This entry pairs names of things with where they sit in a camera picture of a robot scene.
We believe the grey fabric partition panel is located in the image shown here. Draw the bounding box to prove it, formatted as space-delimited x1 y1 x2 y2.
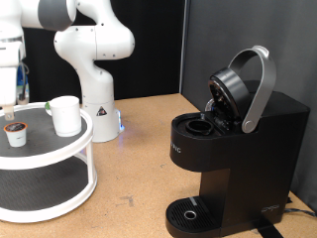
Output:
179 0 317 212

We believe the white coffee pod orange rim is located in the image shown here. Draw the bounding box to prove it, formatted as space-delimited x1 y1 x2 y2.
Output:
3 121 29 148

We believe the white two-tier turntable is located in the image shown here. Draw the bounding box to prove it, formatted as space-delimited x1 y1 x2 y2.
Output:
0 101 99 224

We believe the black backdrop curtain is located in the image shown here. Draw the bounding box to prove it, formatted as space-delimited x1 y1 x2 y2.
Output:
19 0 186 110

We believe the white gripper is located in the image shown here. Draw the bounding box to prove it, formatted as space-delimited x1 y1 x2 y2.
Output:
0 64 19 122

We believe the braided grey power cable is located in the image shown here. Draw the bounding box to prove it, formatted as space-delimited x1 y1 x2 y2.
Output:
284 206 317 219

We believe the white mug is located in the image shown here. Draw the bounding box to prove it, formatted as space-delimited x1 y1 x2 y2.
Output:
45 95 83 138

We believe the black Keurig coffee machine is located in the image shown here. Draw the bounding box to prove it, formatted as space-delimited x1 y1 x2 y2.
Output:
164 79 311 238

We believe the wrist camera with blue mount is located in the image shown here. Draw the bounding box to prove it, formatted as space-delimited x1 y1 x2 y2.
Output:
15 60 32 106

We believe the black tape strip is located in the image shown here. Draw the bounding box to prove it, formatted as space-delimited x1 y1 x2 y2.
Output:
252 217 285 238

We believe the silver handled brewer lid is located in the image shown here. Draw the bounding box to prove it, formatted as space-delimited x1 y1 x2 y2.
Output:
204 45 277 135

